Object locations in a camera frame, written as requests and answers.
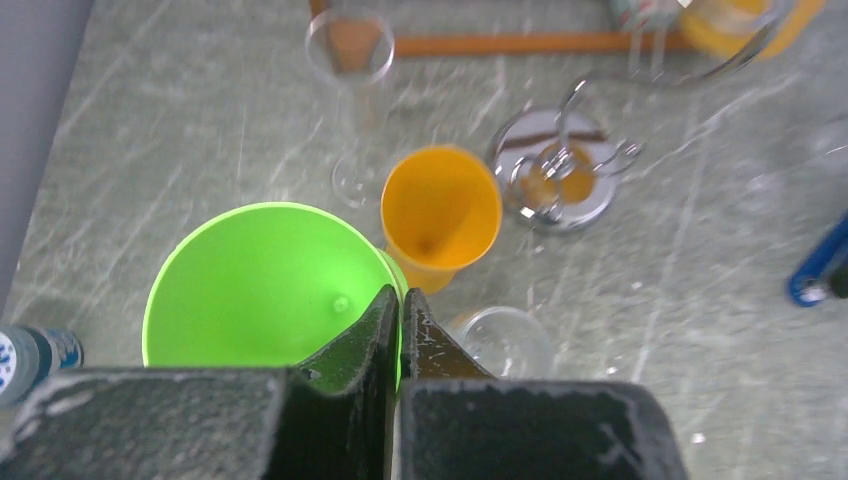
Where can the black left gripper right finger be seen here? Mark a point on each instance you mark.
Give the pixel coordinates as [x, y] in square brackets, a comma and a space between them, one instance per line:
[454, 420]

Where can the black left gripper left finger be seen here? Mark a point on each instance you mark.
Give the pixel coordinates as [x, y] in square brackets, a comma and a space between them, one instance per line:
[328, 417]

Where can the green plastic wine glass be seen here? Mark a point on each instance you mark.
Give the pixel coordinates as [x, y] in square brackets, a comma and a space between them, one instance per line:
[263, 285]

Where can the yellow plastic wine glass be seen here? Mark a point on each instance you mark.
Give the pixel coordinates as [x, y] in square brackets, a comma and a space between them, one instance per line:
[722, 28]

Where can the clear wine glass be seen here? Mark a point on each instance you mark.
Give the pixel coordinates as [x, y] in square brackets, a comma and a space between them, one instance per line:
[506, 341]

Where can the chrome wine glass rack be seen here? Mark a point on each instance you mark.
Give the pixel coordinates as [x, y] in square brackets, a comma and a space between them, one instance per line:
[557, 166]

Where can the wooden shelf rack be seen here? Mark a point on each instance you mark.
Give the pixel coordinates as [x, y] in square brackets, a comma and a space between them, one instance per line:
[429, 46]

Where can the orange plastic cup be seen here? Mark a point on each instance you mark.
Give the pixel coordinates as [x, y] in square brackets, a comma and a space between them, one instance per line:
[441, 211]

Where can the clear glass right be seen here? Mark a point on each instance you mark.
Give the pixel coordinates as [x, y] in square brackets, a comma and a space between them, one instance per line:
[801, 166]

